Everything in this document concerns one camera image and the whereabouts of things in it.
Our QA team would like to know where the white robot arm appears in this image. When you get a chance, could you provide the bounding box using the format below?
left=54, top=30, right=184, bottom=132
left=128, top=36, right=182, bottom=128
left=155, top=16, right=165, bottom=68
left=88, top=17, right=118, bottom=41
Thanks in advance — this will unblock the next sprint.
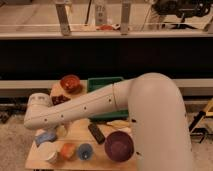
left=24, top=73, right=194, bottom=171

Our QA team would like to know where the orange red bowl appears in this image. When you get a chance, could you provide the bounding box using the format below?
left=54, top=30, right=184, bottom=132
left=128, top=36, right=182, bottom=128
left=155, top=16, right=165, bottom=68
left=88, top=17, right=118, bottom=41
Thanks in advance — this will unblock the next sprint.
left=60, top=75, right=80, bottom=93

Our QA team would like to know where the purple bowl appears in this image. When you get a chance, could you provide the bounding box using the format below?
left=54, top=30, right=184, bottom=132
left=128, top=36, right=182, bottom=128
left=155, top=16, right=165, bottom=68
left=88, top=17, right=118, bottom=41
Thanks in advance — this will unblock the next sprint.
left=104, top=131, right=134, bottom=162

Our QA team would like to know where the green plastic tray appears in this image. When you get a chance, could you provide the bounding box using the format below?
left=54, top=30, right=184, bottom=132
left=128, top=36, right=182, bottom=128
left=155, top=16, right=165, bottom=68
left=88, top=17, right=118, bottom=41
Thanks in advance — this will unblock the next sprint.
left=87, top=77, right=128, bottom=122

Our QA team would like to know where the yellow banana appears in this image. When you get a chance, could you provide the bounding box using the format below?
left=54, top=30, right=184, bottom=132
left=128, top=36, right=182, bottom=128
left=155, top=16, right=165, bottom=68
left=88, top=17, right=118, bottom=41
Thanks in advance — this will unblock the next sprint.
left=108, top=120, right=130, bottom=129

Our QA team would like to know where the bunch of dark grapes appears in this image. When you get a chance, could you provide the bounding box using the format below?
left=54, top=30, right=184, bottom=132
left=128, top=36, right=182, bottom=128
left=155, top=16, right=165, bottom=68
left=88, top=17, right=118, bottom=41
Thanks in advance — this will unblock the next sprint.
left=52, top=95, right=69, bottom=105

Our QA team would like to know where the black remote control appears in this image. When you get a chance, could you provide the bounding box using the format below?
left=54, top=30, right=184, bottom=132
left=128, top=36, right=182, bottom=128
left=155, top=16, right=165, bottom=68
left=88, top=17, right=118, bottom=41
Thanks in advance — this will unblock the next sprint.
left=88, top=123, right=105, bottom=145

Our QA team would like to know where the small blue cup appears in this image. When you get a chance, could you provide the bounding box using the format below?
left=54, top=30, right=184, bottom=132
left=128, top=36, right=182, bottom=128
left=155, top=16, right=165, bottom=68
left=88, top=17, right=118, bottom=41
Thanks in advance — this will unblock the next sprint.
left=77, top=143, right=93, bottom=161

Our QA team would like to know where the white cup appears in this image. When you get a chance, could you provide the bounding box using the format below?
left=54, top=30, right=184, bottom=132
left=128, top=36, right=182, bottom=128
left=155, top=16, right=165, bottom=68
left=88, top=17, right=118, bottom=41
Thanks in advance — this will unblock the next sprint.
left=37, top=142, right=58, bottom=164

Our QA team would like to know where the black wheeled stand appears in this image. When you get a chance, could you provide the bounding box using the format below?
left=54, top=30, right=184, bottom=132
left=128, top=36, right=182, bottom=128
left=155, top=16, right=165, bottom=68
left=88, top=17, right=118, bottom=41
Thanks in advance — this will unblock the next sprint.
left=188, top=98, right=213, bottom=143

